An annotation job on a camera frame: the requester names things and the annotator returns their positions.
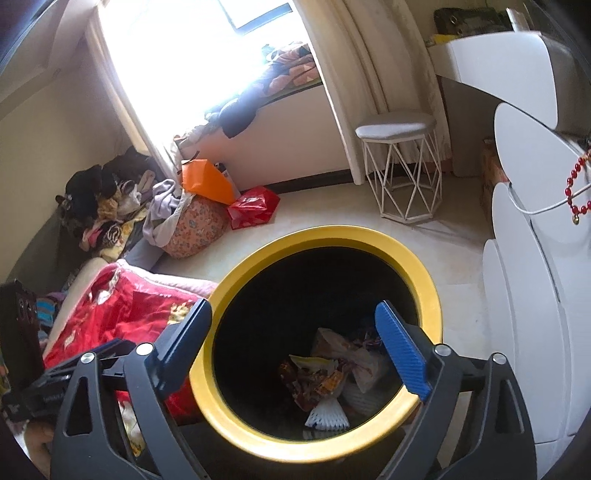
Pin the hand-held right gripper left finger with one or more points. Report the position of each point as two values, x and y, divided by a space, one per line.
184 346

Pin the red plastic bag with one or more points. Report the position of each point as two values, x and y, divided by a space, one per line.
254 207

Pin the white dressing table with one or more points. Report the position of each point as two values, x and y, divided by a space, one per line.
498 60

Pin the small yellow container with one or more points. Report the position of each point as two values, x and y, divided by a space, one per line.
438 40

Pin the red floral blanket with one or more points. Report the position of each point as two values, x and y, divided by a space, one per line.
134 314

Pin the white foam mesh sleeve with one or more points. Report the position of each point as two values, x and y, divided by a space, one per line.
364 397

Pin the white scalloped cabinet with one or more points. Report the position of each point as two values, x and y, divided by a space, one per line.
521 323

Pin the light clothes heap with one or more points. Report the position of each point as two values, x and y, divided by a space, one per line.
194 136

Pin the dark bag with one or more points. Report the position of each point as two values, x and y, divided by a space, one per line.
461 18

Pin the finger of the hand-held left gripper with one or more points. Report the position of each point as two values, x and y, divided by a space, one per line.
115 348

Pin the orange patterned quilt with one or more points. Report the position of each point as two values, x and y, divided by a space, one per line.
291 69

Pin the narrow beige curtain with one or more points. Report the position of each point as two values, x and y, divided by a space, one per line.
159 152

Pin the beige mattress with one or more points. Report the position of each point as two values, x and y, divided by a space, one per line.
83 272

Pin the wide beige curtain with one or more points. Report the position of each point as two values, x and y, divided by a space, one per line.
369 69

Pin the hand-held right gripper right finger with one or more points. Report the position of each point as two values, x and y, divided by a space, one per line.
401 346

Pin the yellow snack wrapper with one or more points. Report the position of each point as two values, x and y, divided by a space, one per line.
314 383

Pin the window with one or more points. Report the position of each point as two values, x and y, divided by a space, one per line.
184 55

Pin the pile of mixed clothes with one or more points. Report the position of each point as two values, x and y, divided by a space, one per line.
87 189

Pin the orange paper bag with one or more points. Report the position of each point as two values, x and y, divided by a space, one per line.
205 182

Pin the grey headboard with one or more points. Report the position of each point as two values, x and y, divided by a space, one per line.
41 249

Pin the yellow-rimmed black trash bin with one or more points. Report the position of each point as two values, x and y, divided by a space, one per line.
323 235

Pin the white fan-shaped foam net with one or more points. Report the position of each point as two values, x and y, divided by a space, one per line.
325 413

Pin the colourful patterned cloth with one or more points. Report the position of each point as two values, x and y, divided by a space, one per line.
46 309

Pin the white window seat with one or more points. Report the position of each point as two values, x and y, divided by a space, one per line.
300 138

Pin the floral fabric basket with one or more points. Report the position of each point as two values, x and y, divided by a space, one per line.
196 228

